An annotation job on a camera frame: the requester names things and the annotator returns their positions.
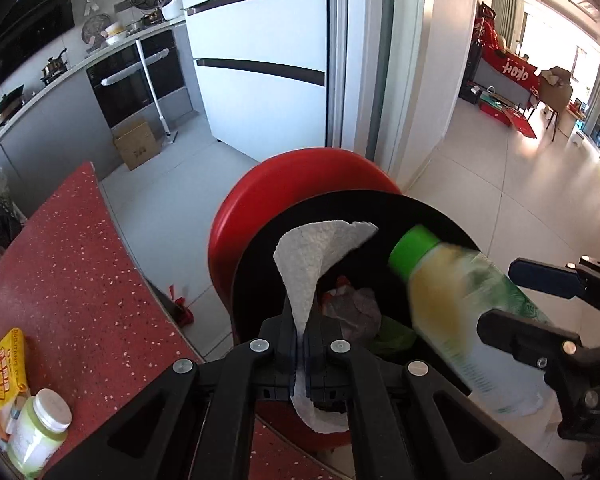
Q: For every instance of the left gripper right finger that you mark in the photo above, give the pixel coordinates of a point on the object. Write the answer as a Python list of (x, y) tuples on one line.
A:
[(408, 422)]

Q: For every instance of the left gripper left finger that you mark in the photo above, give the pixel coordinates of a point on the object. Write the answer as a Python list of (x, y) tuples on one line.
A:
[(192, 421)]

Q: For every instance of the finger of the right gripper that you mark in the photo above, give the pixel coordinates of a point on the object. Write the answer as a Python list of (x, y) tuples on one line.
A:
[(580, 279), (533, 343)]

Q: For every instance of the green cap juice bottle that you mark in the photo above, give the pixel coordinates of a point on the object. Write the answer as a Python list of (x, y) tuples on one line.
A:
[(448, 288)]

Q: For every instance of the pale green tall bottle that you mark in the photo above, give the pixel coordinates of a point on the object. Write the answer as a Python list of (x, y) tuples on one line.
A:
[(40, 429)]

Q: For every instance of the white paper towel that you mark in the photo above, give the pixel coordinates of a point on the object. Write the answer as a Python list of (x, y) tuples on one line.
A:
[(302, 256)]

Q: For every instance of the yellow orange snack bag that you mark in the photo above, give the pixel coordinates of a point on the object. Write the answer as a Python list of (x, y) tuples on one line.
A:
[(14, 387)]

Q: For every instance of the red snack bag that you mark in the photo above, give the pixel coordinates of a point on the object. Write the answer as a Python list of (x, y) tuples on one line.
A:
[(356, 310)]

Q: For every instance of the black trash bin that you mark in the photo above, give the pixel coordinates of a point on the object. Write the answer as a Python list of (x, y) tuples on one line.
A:
[(259, 292)]

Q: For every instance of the brown chair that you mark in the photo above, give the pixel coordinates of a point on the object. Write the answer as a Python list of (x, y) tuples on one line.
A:
[(555, 92)]

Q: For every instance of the red banner with text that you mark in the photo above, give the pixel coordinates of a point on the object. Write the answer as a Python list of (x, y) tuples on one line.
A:
[(493, 66)]

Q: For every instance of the red plastic stool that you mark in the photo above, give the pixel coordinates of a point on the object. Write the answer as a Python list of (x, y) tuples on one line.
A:
[(259, 196)]

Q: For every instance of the cardboard box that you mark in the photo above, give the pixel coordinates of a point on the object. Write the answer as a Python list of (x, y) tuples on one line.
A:
[(136, 144)]

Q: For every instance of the black built-in oven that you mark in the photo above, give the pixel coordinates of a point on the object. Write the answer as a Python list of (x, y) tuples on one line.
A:
[(121, 82)]

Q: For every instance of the black wok on stove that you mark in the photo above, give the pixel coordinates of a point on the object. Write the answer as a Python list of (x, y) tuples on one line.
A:
[(11, 104)]

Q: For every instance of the steel pot with lid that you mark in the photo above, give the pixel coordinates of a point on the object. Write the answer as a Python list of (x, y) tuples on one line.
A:
[(54, 68)]

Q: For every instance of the white refrigerator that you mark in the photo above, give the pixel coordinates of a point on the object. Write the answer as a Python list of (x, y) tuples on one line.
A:
[(261, 67)]

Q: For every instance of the white bowl on counter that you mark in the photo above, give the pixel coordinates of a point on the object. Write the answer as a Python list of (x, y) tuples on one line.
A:
[(110, 40)]

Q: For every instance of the round grey trivet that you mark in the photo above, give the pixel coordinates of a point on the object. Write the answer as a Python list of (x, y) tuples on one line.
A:
[(93, 28)]

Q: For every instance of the white rice cooker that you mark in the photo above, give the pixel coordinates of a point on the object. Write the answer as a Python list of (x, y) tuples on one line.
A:
[(172, 9)]

